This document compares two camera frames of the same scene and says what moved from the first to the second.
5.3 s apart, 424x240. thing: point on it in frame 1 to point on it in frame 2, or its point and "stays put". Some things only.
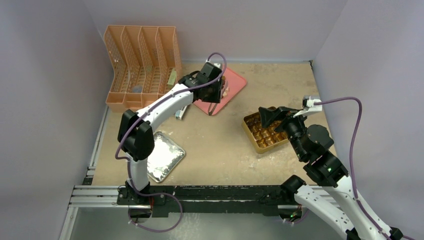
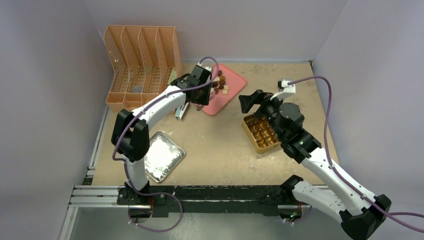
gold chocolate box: [262, 139] stays put
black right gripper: [284, 118] to [259, 100]
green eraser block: [172, 78] stays put
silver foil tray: [167, 154] stays put
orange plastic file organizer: [145, 63] stays put
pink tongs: [210, 113] to [199, 107]
